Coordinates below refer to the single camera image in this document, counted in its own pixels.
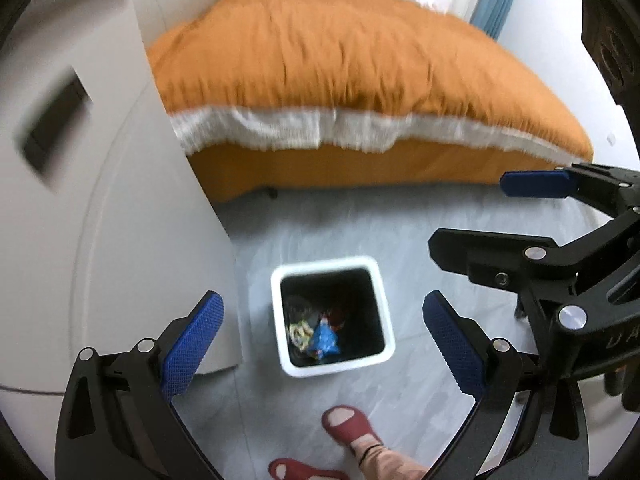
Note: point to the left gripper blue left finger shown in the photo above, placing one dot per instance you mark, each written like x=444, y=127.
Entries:
x=185, y=342

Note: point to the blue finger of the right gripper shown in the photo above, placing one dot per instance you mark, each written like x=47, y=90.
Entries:
x=537, y=184
x=486, y=258

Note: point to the red slipper left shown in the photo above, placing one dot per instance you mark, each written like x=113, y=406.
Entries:
x=287, y=469

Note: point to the orange bed cover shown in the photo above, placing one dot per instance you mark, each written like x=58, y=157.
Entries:
x=341, y=93

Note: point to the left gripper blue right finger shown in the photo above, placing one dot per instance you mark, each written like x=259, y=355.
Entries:
x=460, y=341

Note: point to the blue plastic wrapper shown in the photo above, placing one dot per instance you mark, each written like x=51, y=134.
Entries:
x=323, y=342

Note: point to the white trash bin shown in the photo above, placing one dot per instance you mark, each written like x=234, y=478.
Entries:
x=350, y=294

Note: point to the white cabinet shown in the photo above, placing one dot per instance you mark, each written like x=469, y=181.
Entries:
x=106, y=235

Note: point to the red slipper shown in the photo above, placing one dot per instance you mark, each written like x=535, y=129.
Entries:
x=349, y=427
x=287, y=469

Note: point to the noodle wrapper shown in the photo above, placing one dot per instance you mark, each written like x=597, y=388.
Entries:
x=300, y=334

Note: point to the red slipper right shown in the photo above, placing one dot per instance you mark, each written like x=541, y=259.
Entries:
x=349, y=427

